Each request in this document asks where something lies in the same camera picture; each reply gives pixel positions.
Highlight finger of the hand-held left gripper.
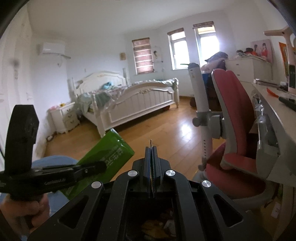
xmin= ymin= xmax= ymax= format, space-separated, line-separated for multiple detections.
xmin=76 ymin=161 xmax=107 ymax=183

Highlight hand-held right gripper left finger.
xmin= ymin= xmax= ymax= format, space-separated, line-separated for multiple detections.
xmin=28 ymin=146 xmax=153 ymax=241

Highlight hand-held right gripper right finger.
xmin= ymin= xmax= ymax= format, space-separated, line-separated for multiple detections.
xmin=152 ymin=146 xmax=273 ymax=241

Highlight bright green packet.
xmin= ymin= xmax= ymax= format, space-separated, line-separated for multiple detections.
xmin=59 ymin=128 xmax=135 ymax=200

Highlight person's left hand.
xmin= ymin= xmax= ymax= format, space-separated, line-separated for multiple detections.
xmin=0 ymin=194 xmax=50 ymax=234

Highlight blue star-print cloth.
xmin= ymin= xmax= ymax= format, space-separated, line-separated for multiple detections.
xmin=0 ymin=156 xmax=80 ymax=223

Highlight white nightstand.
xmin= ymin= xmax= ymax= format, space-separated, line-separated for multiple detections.
xmin=49 ymin=102 xmax=79 ymax=134

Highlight white wooden bed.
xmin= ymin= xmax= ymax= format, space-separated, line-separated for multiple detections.
xmin=67 ymin=71 xmax=180 ymax=138

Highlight rumpled light bedding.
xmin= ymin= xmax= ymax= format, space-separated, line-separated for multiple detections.
xmin=77 ymin=78 xmax=178 ymax=114

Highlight white air conditioner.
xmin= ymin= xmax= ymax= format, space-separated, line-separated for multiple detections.
xmin=38 ymin=40 xmax=66 ymax=56

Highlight red and white chair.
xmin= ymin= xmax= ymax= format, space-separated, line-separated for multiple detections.
xmin=188 ymin=62 xmax=281 ymax=214

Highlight window with brown blind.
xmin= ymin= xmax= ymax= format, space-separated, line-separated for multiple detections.
xmin=132 ymin=37 xmax=155 ymax=75

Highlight narrow bright window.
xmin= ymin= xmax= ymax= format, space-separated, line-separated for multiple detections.
xmin=167 ymin=28 xmax=187 ymax=70
xmin=193 ymin=21 xmax=220 ymax=67

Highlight pile of dark clothes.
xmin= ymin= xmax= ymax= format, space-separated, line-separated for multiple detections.
xmin=191 ymin=51 xmax=229 ymax=112

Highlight white desk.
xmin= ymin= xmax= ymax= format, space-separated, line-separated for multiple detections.
xmin=251 ymin=79 xmax=296 ymax=232

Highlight white chest of drawers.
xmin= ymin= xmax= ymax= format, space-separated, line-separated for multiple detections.
xmin=225 ymin=57 xmax=273 ymax=81

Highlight black remote control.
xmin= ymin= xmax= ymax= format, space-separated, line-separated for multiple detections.
xmin=279 ymin=96 xmax=296 ymax=107

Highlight red black plush toy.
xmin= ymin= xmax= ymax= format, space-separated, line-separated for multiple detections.
xmin=236 ymin=47 xmax=257 ymax=58

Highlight beige desk lamp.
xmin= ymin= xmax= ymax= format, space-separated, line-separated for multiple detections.
xmin=264 ymin=25 xmax=296 ymax=93

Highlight white wall poster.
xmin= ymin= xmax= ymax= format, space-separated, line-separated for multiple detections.
xmin=153 ymin=46 xmax=162 ymax=62

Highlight pink wall poster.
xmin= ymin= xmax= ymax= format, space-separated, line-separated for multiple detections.
xmin=251 ymin=39 xmax=273 ymax=63

